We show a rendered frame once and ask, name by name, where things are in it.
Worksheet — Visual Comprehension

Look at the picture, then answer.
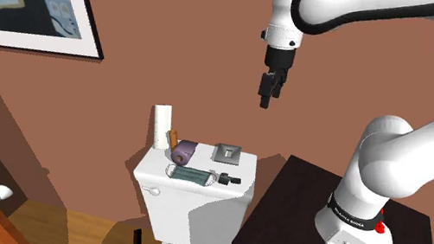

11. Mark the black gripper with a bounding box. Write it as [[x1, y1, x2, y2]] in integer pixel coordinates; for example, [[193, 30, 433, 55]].
[[251, 41, 305, 111]]

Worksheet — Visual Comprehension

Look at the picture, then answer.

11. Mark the grey square dish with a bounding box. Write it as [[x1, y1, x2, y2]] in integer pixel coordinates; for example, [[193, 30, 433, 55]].
[[209, 139, 246, 169]]

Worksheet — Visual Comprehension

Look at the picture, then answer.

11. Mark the small black nozzle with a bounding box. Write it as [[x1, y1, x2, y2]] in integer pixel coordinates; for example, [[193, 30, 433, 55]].
[[216, 170, 243, 188]]

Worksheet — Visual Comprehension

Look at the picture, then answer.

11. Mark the purple toilet paper roll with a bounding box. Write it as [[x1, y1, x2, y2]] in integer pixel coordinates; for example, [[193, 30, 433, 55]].
[[169, 138, 202, 169]]

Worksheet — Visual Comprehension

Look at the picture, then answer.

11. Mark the brown wooden stick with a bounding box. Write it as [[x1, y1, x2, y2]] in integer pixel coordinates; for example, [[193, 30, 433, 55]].
[[168, 129, 181, 154]]

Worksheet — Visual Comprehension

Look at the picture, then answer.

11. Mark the white paper roll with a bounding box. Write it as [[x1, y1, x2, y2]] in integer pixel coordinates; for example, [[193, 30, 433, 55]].
[[146, 102, 179, 152]]

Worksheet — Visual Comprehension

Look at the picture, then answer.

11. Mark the teal face mask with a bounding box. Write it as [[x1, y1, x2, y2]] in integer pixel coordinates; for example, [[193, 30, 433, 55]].
[[163, 157, 221, 194]]

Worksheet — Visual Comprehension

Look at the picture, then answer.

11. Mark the white toilet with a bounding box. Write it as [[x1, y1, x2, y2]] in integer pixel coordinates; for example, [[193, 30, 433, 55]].
[[112, 130, 271, 244]]

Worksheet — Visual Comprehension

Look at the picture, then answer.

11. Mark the framed wall picture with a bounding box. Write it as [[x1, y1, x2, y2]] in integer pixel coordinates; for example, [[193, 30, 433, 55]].
[[0, 0, 105, 75]]

